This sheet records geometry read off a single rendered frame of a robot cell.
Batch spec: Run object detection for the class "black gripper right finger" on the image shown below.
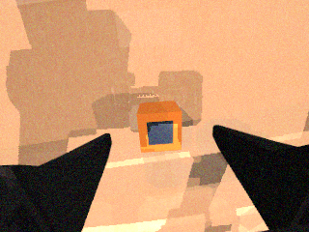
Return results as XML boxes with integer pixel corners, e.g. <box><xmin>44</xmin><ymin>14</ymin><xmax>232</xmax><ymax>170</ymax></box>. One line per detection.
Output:
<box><xmin>212</xmin><ymin>125</ymin><xmax>309</xmax><ymax>230</ymax></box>

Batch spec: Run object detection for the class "orange block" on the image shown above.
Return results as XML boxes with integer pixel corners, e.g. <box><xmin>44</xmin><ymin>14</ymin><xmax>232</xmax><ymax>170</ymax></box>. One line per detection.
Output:
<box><xmin>137</xmin><ymin>101</ymin><xmax>182</xmax><ymax>153</ymax></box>

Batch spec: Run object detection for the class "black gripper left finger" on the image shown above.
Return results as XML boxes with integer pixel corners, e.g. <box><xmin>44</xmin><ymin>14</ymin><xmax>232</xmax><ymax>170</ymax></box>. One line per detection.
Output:
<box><xmin>0</xmin><ymin>133</ymin><xmax>112</xmax><ymax>232</ymax></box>

